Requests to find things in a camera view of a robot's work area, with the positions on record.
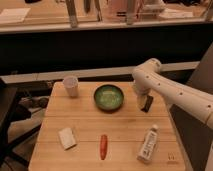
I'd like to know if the green ceramic bowl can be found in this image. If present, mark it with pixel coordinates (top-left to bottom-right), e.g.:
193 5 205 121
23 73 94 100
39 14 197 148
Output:
94 84 124 111

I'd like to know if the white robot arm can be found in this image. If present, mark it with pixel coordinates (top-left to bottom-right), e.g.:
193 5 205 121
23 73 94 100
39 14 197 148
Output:
132 58 213 130

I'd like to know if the black rectangular block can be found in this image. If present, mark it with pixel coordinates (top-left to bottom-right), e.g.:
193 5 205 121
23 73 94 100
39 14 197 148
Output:
141 95 154 113

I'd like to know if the orange carrot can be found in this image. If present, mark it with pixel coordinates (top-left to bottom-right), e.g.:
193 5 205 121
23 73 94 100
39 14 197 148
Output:
100 135 108 160

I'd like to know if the white plastic bottle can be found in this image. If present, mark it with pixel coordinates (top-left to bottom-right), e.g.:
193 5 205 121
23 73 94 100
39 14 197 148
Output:
137 124 158 163

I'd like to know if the white paper cup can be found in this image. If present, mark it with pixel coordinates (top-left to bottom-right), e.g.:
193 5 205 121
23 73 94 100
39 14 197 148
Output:
62 76 78 97

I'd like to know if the white folded sponge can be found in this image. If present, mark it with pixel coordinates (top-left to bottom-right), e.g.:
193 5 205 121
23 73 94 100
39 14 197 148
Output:
59 128 76 150

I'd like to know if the white paper sheet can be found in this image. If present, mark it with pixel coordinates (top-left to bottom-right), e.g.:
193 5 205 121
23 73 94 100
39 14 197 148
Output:
0 8 30 24

